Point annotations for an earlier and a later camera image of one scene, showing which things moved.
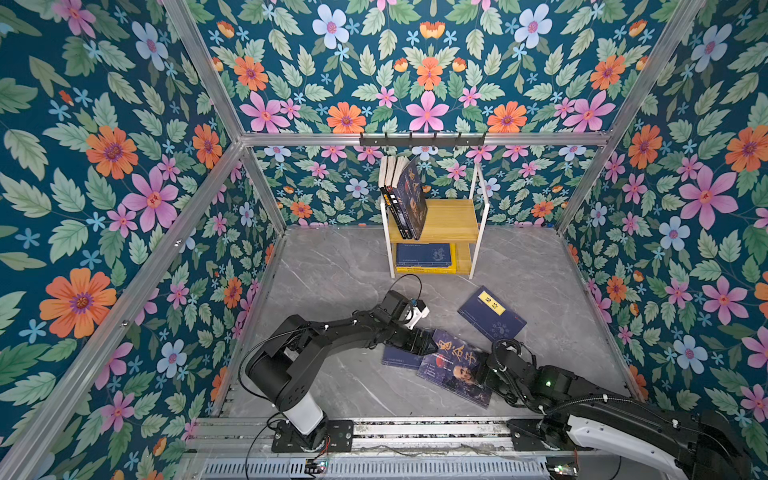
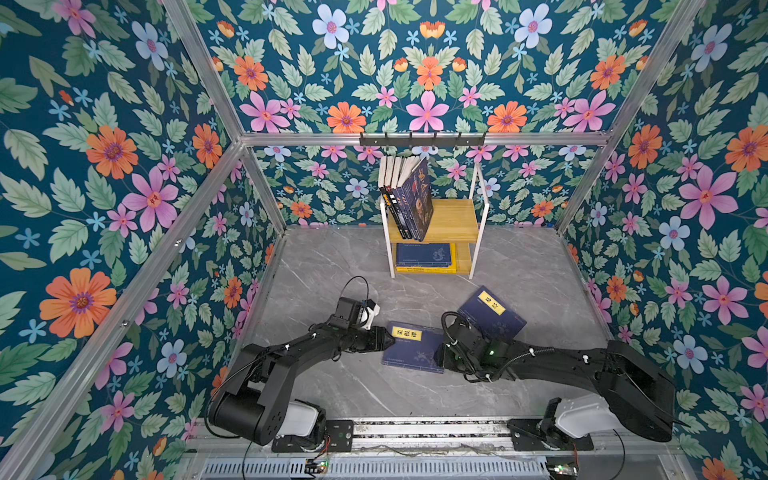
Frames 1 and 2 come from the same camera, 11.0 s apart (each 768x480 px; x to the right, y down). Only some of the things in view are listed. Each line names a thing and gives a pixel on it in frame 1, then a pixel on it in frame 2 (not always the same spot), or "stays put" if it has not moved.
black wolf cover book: [390, 166] stays put
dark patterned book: [458, 368] → [419, 201]
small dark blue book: [491, 316] stays put
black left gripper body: [414, 345] → [368, 341]
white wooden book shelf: [450, 239] stays put
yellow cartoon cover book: [432, 269] stays put
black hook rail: [421, 141] stays put
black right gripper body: [488, 380] → [451, 362]
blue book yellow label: [423, 255] stays put
